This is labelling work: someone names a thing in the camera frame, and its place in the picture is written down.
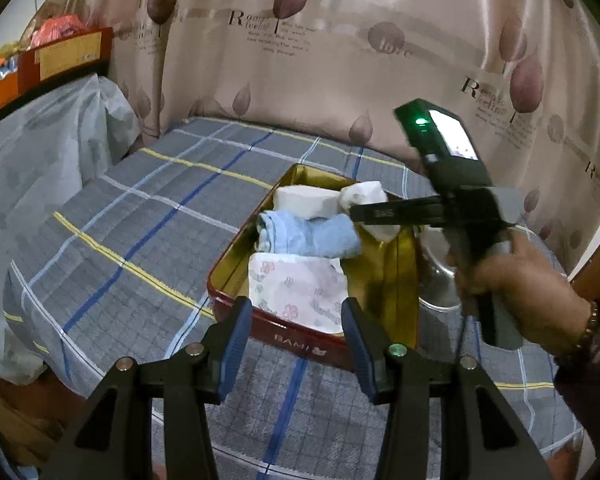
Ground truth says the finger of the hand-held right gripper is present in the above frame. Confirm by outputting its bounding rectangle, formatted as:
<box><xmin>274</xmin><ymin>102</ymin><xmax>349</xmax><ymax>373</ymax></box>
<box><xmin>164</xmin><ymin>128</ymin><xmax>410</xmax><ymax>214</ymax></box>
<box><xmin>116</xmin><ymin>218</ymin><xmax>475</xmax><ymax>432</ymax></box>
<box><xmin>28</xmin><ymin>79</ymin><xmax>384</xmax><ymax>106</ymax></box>
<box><xmin>350</xmin><ymin>195</ymin><xmax>448</xmax><ymax>228</ymax></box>

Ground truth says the beige leaf print curtain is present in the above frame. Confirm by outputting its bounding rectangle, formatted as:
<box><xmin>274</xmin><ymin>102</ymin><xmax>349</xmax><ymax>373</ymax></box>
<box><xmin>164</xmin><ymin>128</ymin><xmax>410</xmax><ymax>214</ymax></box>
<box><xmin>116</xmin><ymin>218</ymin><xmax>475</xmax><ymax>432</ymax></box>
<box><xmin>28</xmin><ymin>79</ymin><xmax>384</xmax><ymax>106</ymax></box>
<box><xmin>45</xmin><ymin>0</ymin><xmax>600</xmax><ymax>271</ymax></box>

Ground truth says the red cardboard box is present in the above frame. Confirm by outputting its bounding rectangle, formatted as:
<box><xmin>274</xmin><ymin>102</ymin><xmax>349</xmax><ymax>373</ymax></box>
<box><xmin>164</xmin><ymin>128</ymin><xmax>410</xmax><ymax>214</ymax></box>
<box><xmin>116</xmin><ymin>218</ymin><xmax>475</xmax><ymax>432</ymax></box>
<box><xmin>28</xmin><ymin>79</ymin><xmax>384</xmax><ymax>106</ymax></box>
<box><xmin>19</xmin><ymin>27</ymin><xmax>115</xmax><ymax>93</ymax></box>

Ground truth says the orange box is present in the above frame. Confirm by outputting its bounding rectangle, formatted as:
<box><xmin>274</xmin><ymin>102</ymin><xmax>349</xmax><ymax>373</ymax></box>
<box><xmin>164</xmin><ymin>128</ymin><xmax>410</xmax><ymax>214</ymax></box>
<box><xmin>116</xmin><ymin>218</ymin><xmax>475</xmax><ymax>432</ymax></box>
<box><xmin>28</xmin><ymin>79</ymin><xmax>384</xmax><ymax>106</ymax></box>
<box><xmin>0</xmin><ymin>72</ymin><xmax>21</xmax><ymax>111</ymax></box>

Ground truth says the brown beaded bracelet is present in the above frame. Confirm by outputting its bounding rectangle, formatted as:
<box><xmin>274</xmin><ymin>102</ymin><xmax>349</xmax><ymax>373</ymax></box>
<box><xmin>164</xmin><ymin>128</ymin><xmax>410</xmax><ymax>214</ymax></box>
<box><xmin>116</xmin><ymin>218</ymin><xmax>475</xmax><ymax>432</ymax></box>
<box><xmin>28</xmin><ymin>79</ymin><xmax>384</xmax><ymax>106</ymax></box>
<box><xmin>575</xmin><ymin>300</ymin><xmax>600</xmax><ymax>356</ymax></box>

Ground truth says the translucent white plastic cover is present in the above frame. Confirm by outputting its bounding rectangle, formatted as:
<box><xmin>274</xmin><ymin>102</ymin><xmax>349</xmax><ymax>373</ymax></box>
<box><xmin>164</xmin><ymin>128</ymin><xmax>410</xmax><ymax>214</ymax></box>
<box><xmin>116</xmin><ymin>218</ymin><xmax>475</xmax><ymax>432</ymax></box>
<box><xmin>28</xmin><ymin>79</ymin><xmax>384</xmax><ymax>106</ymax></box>
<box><xmin>0</xmin><ymin>74</ymin><xmax>141</xmax><ymax>371</ymax></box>

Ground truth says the grey plaid blanket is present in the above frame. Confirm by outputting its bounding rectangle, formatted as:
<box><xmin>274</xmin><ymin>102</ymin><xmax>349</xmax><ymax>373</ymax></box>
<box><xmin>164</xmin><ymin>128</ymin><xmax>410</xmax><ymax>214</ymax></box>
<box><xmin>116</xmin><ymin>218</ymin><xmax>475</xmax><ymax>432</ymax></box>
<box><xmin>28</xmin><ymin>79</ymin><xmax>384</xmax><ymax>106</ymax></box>
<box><xmin>2</xmin><ymin>115</ymin><xmax>586</xmax><ymax>480</ymax></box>

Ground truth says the red plastic bag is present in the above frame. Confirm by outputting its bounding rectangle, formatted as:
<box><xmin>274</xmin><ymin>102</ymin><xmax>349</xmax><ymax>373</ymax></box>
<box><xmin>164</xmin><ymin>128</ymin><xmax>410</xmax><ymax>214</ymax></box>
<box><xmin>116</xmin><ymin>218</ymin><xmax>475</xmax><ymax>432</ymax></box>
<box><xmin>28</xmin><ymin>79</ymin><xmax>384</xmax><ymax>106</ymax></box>
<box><xmin>30</xmin><ymin>15</ymin><xmax>88</xmax><ymax>48</ymax></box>

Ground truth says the brown cloth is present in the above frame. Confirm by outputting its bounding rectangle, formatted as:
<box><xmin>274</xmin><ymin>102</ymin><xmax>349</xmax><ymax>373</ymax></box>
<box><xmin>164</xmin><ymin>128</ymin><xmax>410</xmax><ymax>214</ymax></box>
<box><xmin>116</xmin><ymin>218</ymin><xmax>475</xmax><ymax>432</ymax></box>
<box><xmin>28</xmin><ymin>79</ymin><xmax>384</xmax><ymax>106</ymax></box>
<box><xmin>0</xmin><ymin>367</ymin><xmax>88</xmax><ymax>466</ymax></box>

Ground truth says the white towel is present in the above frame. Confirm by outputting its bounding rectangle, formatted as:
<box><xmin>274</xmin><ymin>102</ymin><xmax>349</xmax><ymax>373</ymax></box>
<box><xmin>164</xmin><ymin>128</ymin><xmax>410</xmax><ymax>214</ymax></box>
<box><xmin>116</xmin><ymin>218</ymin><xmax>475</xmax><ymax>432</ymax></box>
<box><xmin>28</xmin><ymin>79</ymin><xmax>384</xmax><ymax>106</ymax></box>
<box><xmin>338</xmin><ymin>180</ymin><xmax>401</xmax><ymax>243</ymax></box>

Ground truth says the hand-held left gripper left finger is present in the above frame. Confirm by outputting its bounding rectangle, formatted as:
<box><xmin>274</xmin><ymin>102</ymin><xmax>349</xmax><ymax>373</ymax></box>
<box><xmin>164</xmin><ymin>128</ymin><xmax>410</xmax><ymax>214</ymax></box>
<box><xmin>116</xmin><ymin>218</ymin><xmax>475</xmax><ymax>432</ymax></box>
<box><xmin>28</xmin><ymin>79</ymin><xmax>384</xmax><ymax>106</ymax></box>
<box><xmin>40</xmin><ymin>296</ymin><xmax>255</xmax><ymax>480</ymax></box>

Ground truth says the white tissue pack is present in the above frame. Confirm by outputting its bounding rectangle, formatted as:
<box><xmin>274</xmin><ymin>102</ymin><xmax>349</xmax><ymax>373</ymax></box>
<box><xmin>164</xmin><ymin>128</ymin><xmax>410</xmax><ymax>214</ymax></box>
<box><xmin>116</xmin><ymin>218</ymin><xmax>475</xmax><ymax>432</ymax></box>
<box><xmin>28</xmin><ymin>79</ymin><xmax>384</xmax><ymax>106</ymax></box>
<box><xmin>272</xmin><ymin>185</ymin><xmax>346</xmax><ymax>221</ymax></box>

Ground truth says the light blue towel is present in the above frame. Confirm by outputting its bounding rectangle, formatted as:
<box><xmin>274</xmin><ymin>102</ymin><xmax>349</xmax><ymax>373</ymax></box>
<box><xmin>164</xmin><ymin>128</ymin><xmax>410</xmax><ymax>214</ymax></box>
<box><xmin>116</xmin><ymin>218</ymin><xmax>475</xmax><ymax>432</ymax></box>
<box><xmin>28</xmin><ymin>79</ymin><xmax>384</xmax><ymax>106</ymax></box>
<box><xmin>254</xmin><ymin>210</ymin><xmax>363</xmax><ymax>260</ymax></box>

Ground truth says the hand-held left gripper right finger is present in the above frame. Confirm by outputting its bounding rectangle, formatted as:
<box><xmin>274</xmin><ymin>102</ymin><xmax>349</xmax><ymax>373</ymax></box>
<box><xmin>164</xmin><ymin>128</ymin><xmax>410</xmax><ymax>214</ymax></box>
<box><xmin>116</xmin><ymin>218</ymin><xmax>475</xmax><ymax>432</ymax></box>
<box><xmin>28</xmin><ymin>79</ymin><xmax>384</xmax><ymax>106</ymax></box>
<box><xmin>341</xmin><ymin>297</ymin><xmax>553</xmax><ymax>480</ymax></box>

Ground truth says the person's right forearm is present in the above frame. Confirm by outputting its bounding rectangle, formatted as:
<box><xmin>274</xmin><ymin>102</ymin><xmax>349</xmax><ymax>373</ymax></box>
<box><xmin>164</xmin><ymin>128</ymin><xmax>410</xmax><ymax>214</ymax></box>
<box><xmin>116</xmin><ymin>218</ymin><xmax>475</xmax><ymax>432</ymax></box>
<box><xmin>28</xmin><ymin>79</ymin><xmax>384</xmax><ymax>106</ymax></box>
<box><xmin>550</xmin><ymin>287</ymin><xmax>600</xmax><ymax>461</ymax></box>

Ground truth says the red tin box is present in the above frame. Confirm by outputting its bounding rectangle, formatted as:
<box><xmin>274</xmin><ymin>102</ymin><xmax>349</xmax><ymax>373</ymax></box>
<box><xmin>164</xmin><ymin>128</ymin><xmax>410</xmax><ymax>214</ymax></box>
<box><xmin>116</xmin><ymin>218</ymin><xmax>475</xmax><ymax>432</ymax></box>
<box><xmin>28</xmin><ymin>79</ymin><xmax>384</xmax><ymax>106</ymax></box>
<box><xmin>206</xmin><ymin>162</ymin><xmax>423</xmax><ymax>361</ymax></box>

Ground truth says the brown wooden furniture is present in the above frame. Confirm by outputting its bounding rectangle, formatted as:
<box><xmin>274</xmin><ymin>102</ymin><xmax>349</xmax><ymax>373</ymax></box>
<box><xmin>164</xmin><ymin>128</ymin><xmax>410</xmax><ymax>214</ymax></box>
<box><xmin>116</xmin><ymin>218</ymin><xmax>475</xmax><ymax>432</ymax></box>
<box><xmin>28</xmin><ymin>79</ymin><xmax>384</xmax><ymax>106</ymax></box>
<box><xmin>570</xmin><ymin>237</ymin><xmax>600</xmax><ymax>301</ymax></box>

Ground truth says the person's right hand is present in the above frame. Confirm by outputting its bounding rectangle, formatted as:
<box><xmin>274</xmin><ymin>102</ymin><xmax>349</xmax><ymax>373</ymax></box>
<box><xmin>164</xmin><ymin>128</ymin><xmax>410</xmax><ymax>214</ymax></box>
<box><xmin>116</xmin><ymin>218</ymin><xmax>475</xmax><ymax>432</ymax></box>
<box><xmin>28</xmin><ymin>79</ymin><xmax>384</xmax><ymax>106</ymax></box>
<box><xmin>450</xmin><ymin>230</ymin><xmax>600</xmax><ymax>361</ymax></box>

